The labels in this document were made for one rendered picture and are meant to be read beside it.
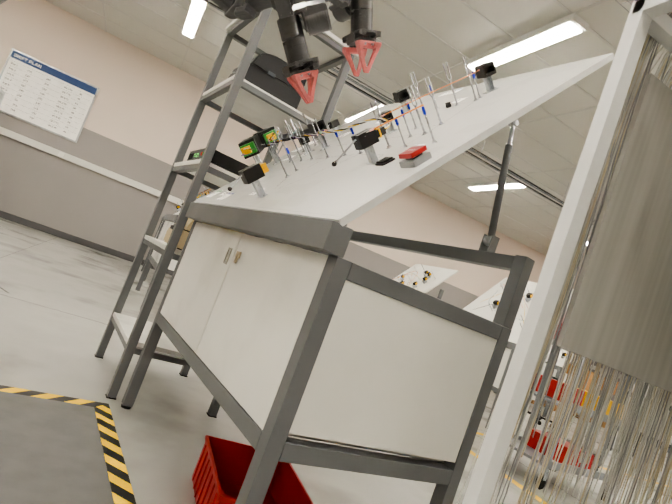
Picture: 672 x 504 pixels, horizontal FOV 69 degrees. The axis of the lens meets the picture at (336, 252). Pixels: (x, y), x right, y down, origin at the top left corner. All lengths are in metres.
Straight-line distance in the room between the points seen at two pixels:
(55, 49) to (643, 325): 8.80
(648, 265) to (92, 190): 8.28
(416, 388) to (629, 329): 0.48
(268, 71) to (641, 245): 1.76
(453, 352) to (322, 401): 0.38
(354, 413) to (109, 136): 8.05
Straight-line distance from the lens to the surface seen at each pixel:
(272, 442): 1.08
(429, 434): 1.33
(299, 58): 1.28
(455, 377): 1.32
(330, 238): 1.01
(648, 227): 1.16
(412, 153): 1.17
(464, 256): 1.56
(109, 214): 8.80
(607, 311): 1.09
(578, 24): 4.45
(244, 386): 1.23
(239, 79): 2.27
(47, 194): 8.87
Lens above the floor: 0.73
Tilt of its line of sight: 4 degrees up
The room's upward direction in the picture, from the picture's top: 21 degrees clockwise
